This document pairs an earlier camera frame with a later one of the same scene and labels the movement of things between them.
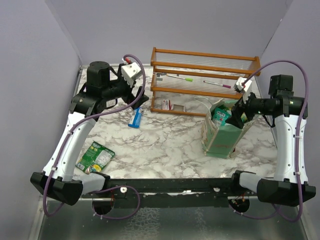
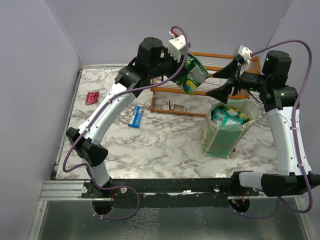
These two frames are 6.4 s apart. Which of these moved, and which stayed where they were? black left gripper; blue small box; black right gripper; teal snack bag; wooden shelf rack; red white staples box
Moved: black left gripper; black right gripper
Stayed: red white staples box; blue small box; wooden shelf rack; teal snack bag
